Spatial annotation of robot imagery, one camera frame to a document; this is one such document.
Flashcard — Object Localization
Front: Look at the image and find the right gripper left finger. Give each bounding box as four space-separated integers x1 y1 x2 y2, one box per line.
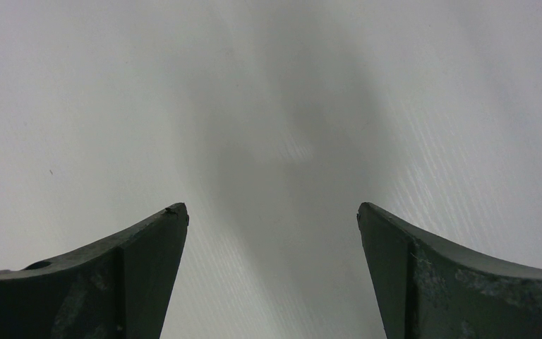
0 203 189 338

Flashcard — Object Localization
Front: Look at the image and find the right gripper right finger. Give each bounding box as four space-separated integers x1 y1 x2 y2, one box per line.
357 203 542 338

